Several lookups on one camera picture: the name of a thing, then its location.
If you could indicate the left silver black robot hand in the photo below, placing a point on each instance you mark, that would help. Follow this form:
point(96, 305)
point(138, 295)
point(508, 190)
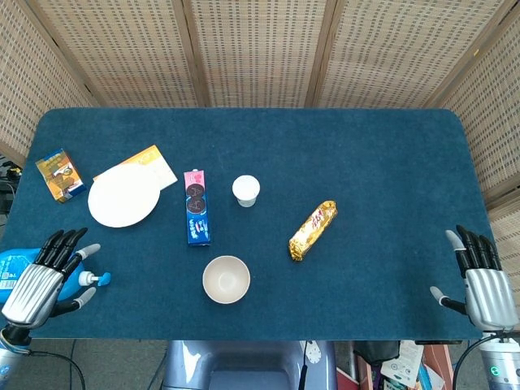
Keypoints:
point(34, 286)

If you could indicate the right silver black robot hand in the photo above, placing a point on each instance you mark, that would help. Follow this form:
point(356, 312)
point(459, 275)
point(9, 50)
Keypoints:
point(489, 292)

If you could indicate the beige bowl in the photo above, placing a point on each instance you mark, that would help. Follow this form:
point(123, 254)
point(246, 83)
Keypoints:
point(226, 279)

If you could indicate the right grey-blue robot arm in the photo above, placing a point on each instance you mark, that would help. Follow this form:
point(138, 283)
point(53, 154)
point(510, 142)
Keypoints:
point(499, 365)

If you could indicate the white round plate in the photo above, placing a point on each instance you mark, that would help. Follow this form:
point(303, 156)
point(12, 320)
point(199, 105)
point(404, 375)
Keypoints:
point(122, 199)

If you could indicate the white paper cup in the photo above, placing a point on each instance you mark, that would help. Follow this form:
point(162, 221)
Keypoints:
point(245, 189)

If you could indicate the blue detergent pump bottle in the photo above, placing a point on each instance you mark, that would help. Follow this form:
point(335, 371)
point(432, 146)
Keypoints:
point(12, 264)

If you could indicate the white printed box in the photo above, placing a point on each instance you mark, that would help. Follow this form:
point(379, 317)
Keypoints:
point(402, 361)

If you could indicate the small yellow blue box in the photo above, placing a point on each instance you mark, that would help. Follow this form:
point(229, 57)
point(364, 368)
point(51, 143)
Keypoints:
point(59, 174)

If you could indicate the black bag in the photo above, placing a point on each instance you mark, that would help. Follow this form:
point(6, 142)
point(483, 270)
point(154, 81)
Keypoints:
point(375, 351)

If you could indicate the red box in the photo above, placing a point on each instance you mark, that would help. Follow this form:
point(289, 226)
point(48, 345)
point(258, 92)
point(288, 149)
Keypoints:
point(349, 378)

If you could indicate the woven bamboo screen panel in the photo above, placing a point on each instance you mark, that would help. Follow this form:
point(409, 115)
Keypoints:
point(260, 48)
point(495, 122)
point(398, 48)
point(24, 81)
point(122, 48)

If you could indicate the white orange envelope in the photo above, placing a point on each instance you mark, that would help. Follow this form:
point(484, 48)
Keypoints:
point(158, 166)

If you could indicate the blue pink cookie box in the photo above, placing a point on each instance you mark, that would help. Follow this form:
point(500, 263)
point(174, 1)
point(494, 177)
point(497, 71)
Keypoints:
point(197, 211)

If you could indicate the golden snack pack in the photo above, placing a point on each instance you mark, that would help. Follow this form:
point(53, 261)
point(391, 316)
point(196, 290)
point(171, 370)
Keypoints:
point(313, 229)

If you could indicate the blue felt table cover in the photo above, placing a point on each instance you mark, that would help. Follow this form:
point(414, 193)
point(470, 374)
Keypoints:
point(345, 154)

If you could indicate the grey-blue robot torso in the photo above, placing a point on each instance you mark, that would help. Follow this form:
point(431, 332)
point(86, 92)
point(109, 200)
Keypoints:
point(243, 365)

